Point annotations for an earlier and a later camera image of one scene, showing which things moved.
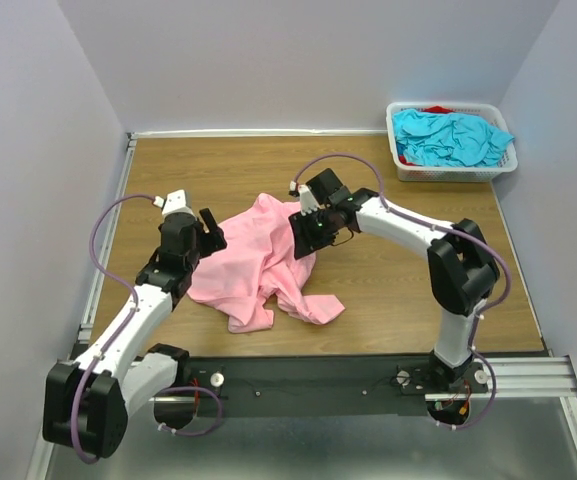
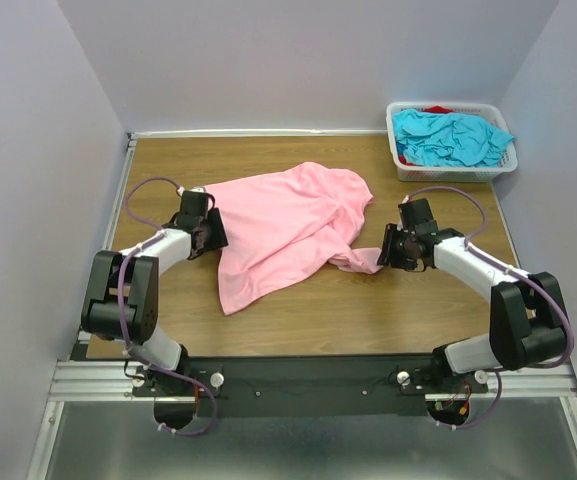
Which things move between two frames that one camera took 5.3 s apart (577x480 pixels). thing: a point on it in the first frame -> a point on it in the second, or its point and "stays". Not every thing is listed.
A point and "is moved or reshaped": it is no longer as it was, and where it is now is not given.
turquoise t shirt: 448,137 stays
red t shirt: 438,109 stays
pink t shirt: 258,265 is moved or reshaped
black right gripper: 299,225 -> 387,253
